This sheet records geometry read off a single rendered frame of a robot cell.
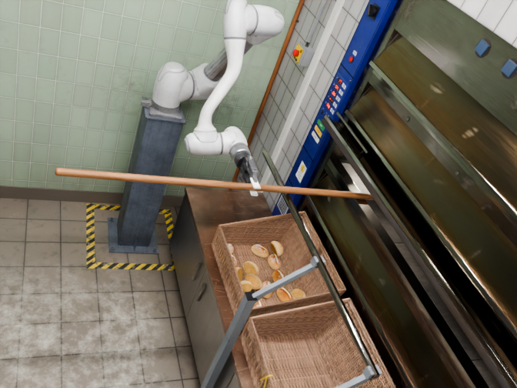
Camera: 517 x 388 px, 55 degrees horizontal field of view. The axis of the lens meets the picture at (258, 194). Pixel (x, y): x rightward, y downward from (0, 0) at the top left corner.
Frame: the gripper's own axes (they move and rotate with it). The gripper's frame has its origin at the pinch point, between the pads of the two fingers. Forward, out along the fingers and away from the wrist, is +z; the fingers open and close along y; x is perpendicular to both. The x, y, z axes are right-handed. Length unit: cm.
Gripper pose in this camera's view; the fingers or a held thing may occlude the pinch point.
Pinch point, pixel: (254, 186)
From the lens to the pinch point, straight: 213.0
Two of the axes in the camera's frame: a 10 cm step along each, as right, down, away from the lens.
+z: 2.8, 6.6, -7.0
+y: -3.2, 7.5, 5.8
